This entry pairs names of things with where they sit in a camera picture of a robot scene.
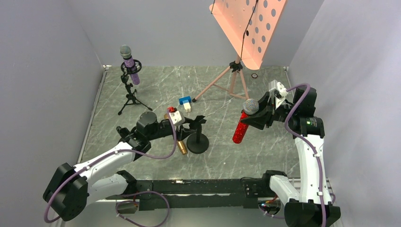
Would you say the red glitter microphone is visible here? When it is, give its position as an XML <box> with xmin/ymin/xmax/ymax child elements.
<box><xmin>232</xmin><ymin>99</ymin><xmax>259</xmax><ymax>144</ymax></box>

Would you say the black round-base mic stand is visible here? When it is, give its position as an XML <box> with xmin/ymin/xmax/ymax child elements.
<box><xmin>186</xmin><ymin>124</ymin><xmax>209</xmax><ymax>154</ymax></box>

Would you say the black tripod shock-mount stand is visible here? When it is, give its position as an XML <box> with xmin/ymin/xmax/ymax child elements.
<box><xmin>118</xmin><ymin>63</ymin><xmax>153</xmax><ymax>115</ymax></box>

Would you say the purple glitter microphone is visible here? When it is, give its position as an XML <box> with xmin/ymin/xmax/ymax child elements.
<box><xmin>120</xmin><ymin>45</ymin><xmax>142</xmax><ymax>85</ymax></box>

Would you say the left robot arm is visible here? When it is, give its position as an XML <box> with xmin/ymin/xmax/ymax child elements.
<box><xmin>43</xmin><ymin>107</ymin><xmax>206</xmax><ymax>223</ymax></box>

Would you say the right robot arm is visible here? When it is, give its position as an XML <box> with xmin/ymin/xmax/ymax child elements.
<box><xmin>233</xmin><ymin>86</ymin><xmax>341</xmax><ymax>227</ymax></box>

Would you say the pink music stand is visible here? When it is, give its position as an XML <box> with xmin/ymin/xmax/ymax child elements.
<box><xmin>192</xmin><ymin>0</ymin><xmax>287</xmax><ymax>102</ymax></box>

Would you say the gold microphone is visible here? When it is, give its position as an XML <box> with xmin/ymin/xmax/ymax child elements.
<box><xmin>164</xmin><ymin>111</ymin><xmax>188</xmax><ymax>155</ymax></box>

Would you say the blue white toy block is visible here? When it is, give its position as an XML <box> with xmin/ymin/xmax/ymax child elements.
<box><xmin>178</xmin><ymin>96</ymin><xmax>192</xmax><ymax>113</ymax></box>

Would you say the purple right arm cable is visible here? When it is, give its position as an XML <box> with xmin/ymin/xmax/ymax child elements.
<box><xmin>258</xmin><ymin>83</ymin><xmax>336</xmax><ymax>227</ymax></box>

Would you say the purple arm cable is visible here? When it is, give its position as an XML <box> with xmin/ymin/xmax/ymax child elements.
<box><xmin>258</xmin><ymin>83</ymin><xmax>336</xmax><ymax>227</ymax></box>
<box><xmin>43</xmin><ymin>111</ymin><xmax>178</xmax><ymax>227</ymax></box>

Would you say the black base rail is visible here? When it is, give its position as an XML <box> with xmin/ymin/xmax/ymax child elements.
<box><xmin>107</xmin><ymin>177</ymin><xmax>276</xmax><ymax>211</ymax></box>

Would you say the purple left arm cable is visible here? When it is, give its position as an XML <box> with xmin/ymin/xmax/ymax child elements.
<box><xmin>43</xmin><ymin>111</ymin><xmax>178</xmax><ymax>227</ymax></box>

